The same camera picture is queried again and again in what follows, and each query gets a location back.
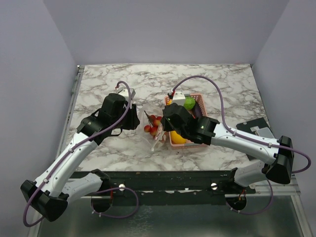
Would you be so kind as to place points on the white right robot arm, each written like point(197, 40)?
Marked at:
point(274, 156)

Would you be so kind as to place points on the black mounting rail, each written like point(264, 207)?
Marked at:
point(170, 187)

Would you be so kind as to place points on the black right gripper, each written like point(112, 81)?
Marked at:
point(167, 127)

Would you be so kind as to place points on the pink perforated plastic basket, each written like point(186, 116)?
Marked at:
point(199, 99)

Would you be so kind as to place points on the black pad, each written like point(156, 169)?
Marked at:
point(245, 126)

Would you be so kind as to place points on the green custard apple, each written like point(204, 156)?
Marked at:
point(189, 103)

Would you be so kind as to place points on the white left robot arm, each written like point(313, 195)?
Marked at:
point(51, 192)

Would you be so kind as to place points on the yellow lemon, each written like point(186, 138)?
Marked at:
point(176, 138)

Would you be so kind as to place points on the aluminium side rail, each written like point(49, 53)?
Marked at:
point(74, 95)

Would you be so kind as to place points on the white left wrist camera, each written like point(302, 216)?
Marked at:
point(127, 93)

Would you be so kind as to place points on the clear zip top bag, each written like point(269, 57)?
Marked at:
point(156, 143)

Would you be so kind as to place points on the dark purple eggplant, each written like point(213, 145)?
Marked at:
point(196, 111)

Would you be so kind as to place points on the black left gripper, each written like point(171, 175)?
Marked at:
point(134, 122)

